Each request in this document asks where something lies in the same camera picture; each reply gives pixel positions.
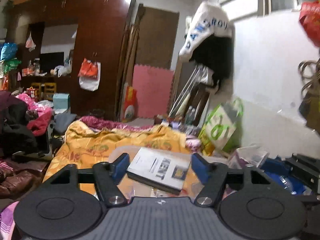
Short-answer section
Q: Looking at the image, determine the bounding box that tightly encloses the white Kent box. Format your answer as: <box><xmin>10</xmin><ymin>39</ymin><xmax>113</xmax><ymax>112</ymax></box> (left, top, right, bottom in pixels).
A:
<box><xmin>126</xmin><ymin>147</ymin><xmax>191</xmax><ymax>195</ymax></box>

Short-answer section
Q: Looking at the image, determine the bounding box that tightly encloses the clear plastic laundry basket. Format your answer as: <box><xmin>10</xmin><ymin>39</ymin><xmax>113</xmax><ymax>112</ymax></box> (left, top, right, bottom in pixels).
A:
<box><xmin>108</xmin><ymin>146</ymin><xmax>203</xmax><ymax>199</ymax></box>

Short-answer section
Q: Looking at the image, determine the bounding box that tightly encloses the blue shopping bag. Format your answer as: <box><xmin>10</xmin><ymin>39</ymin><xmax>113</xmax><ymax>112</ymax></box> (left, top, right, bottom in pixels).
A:
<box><xmin>260</xmin><ymin>157</ymin><xmax>306</xmax><ymax>195</ymax></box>

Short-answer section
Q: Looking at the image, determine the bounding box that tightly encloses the green white tote bag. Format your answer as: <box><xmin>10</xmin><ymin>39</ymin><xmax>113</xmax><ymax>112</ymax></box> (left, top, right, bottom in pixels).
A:
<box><xmin>199</xmin><ymin>98</ymin><xmax>244</xmax><ymax>156</ymax></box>

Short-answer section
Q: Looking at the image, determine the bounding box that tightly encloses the yellow floral blanket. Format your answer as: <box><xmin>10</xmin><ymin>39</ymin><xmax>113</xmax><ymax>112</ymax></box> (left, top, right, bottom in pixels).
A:
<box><xmin>44</xmin><ymin>121</ymin><xmax>191</xmax><ymax>181</ymax></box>

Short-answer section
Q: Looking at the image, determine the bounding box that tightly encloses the hanging brown bag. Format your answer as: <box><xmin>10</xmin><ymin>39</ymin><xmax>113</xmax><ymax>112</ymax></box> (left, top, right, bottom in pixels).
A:
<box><xmin>299</xmin><ymin>80</ymin><xmax>319</xmax><ymax>134</ymax></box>

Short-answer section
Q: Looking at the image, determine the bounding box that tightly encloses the pile of dark clothes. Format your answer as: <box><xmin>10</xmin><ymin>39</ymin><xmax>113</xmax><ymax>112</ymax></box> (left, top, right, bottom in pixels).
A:
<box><xmin>1</xmin><ymin>90</ymin><xmax>53</xmax><ymax>161</ymax></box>

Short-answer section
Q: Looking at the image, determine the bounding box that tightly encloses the orange white hanging bag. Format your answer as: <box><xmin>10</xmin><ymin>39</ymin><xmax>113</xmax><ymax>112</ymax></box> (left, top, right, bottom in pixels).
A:
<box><xmin>78</xmin><ymin>59</ymin><xmax>101</xmax><ymax>92</ymax></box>

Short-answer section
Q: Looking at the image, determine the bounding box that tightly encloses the pink foam mat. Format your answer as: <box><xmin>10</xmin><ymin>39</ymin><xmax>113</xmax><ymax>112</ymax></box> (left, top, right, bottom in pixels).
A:
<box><xmin>132</xmin><ymin>64</ymin><xmax>174</xmax><ymax>118</ymax></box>

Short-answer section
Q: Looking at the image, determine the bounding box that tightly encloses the white black hanging jacket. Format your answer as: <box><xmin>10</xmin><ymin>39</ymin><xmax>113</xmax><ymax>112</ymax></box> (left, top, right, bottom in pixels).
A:
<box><xmin>178</xmin><ymin>1</ymin><xmax>234</xmax><ymax>90</ymax></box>

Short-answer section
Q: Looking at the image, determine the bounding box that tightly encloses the dark red wooden wardrobe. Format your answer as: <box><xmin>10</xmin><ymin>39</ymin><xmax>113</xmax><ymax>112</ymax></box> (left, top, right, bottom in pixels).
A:
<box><xmin>6</xmin><ymin>0</ymin><xmax>136</xmax><ymax>120</ymax></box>

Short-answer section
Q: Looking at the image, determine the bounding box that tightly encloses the red plastic hanging bag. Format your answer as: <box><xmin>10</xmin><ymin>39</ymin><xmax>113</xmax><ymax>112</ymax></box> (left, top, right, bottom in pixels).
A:
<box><xmin>299</xmin><ymin>1</ymin><xmax>320</xmax><ymax>47</ymax></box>

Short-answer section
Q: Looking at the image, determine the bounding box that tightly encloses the brown wooden board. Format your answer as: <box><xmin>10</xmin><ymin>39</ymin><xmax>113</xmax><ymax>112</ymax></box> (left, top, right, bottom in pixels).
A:
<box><xmin>135</xmin><ymin>3</ymin><xmax>180</xmax><ymax>69</ymax></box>

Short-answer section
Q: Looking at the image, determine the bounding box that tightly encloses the coiled beige cable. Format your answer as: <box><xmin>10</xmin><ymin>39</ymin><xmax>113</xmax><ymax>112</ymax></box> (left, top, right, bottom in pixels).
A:
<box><xmin>298</xmin><ymin>58</ymin><xmax>320</xmax><ymax>95</ymax></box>

